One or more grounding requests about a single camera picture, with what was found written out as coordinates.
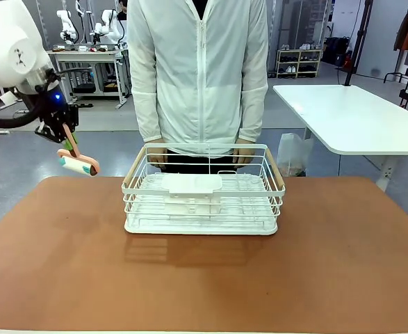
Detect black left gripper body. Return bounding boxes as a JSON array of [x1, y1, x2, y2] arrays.
[[36, 90, 81, 132]]

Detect pink lint roller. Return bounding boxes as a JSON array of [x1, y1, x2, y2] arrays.
[[56, 122, 101, 178]]

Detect person's left forearm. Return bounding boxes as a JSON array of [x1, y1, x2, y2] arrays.
[[237, 84, 269, 143]]

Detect person's right forearm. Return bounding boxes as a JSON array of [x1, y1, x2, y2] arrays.
[[131, 89, 165, 143]]

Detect person's gloved right hand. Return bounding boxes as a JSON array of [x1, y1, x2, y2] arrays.
[[147, 138, 169, 172]]

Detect person's gloved left hand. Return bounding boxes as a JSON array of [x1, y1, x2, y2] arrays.
[[231, 138, 257, 170]]

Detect white background work table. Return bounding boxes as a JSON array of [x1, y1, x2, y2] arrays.
[[46, 47, 129, 109]]

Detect standing person in background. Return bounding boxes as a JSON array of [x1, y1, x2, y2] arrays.
[[116, 0, 129, 21]]

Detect white plastic cutlery holder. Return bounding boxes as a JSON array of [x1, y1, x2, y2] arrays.
[[161, 173, 223, 214]]

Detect person in white jacket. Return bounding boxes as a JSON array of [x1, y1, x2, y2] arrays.
[[126, 0, 270, 175]]

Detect white drain tray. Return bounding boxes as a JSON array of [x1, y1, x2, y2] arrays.
[[124, 212, 279, 237]]

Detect translucent plastic bag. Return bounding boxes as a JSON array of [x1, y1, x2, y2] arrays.
[[276, 132, 314, 177]]

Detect wooden shoe rack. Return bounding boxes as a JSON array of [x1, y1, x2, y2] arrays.
[[275, 48, 325, 79]]

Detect white side table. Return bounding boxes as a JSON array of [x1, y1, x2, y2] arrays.
[[272, 84, 408, 193]]

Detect black pole stand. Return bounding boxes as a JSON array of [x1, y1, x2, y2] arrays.
[[335, 0, 375, 87]]

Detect white wire dish rack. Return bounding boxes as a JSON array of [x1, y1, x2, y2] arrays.
[[121, 143, 286, 227]]

